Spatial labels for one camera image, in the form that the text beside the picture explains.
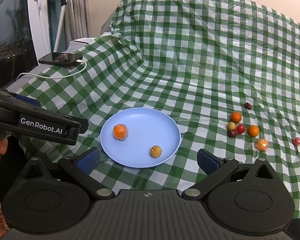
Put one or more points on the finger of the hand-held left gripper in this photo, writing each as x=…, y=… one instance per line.
x=27, y=100
x=77, y=128

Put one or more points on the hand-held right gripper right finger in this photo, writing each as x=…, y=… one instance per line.
x=208, y=161

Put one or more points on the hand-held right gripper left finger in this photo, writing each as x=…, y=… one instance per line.
x=88, y=160

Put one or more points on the dark red date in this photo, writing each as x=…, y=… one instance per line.
x=248, y=105
x=232, y=133

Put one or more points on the small orange mandarin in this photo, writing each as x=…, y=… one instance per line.
x=253, y=130
x=236, y=117

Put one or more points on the blue plastic plate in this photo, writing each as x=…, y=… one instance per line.
x=145, y=125

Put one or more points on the green grape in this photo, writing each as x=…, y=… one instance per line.
x=231, y=125

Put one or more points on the red cherry tomato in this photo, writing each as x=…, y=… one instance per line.
x=241, y=128

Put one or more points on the black smartphone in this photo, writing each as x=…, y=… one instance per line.
x=60, y=59

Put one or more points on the yellow-brown round fruit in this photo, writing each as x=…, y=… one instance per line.
x=155, y=151

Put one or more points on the teal curtain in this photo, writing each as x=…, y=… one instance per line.
x=52, y=17

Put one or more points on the wrapped red candy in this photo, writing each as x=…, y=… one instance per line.
x=296, y=141

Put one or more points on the grey curtain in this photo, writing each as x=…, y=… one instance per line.
x=80, y=10

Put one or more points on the green checked tablecloth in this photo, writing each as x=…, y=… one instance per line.
x=190, y=55

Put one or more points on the white window frame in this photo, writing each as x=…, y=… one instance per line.
x=40, y=17

